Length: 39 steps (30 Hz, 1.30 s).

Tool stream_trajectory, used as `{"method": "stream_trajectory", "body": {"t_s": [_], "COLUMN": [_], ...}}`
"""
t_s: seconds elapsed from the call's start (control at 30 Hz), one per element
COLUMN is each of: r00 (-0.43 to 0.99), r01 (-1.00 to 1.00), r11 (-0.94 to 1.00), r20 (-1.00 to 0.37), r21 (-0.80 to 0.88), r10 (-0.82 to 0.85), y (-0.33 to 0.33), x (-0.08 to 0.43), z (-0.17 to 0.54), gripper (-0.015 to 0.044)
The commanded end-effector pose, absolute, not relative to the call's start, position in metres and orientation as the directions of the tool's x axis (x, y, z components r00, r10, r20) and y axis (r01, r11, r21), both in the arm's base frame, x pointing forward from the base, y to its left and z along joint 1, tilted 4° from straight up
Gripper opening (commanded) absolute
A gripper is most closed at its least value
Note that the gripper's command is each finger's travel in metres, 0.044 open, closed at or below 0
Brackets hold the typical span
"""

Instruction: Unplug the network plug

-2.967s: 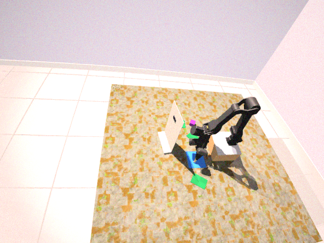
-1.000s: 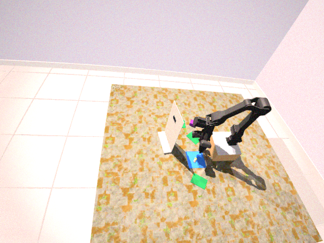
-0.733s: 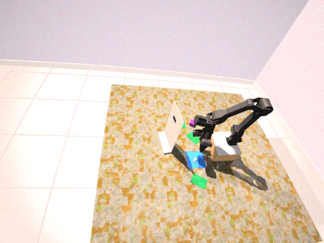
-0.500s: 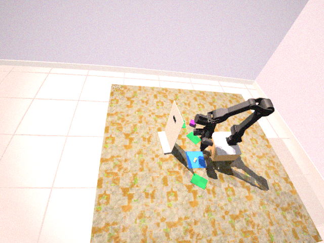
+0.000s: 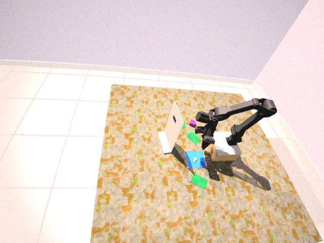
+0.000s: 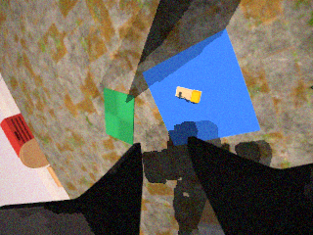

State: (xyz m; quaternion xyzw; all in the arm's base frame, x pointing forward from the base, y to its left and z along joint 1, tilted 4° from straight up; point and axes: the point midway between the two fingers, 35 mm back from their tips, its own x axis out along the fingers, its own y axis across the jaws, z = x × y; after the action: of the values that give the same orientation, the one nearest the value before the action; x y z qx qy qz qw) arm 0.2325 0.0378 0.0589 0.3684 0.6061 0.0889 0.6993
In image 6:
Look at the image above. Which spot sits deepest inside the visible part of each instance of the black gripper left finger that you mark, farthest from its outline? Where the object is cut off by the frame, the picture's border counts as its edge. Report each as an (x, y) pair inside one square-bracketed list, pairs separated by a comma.
[(111, 206)]

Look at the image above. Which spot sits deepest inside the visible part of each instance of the blue flat square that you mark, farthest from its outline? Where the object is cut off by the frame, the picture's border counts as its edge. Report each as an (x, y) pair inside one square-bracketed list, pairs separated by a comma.
[(210, 66)]

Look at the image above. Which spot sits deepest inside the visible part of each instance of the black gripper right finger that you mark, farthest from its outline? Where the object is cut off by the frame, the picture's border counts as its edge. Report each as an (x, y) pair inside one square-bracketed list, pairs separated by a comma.
[(248, 198)]

